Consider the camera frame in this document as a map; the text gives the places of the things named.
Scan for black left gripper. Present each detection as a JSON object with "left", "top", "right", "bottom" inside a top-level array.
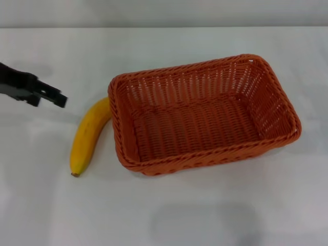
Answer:
[{"left": 0, "top": 61, "right": 69, "bottom": 109}]

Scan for yellow banana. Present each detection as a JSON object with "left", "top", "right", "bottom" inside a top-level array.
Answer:
[{"left": 70, "top": 96, "right": 111, "bottom": 178}]

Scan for orange woven plastic basket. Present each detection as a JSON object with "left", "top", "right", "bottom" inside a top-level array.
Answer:
[{"left": 107, "top": 53, "right": 303, "bottom": 178}]

